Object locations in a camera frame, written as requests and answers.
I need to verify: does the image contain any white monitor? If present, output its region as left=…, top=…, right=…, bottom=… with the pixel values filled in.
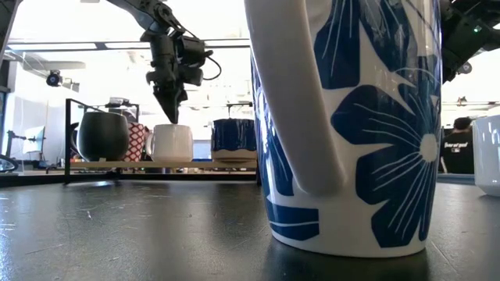
left=21, top=125, right=46, bottom=155

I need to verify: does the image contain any tall white blue flower mug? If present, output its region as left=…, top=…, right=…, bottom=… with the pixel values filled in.
left=242, top=0, right=443, bottom=259

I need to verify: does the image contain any wooden shelf with black posts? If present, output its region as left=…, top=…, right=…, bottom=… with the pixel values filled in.
left=64, top=98, right=262, bottom=187

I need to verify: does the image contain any white mug with pink inside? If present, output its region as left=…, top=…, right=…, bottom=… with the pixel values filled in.
left=471, top=115, right=500, bottom=198

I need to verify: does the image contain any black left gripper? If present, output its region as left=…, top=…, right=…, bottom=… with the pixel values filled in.
left=140, top=29, right=189, bottom=125

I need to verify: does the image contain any white mug with green inside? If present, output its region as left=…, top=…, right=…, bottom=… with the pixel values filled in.
left=145, top=123, right=195, bottom=163

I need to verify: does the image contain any person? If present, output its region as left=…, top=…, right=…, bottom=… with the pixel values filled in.
left=439, top=116, right=476, bottom=175

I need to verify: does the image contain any black table mat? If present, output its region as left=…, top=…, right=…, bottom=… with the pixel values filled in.
left=0, top=180, right=500, bottom=281

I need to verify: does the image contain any black aluminium table frame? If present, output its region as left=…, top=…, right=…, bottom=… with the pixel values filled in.
left=0, top=171, right=476, bottom=188

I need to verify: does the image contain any dark teal round mug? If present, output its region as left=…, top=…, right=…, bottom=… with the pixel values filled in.
left=70, top=111, right=130, bottom=163

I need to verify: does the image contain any red white patterned mug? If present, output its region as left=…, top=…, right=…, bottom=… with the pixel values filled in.
left=121, top=122, right=149, bottom=163

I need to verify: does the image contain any glossy dark blue mug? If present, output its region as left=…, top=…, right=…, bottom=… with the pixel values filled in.
left=210, top=118, right=259, bottom=163

